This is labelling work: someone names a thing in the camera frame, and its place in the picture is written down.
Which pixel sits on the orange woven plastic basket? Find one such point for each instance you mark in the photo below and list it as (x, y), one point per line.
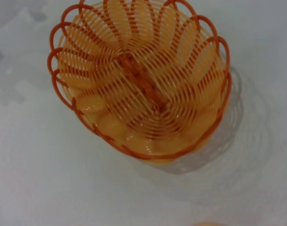
(143, 89)

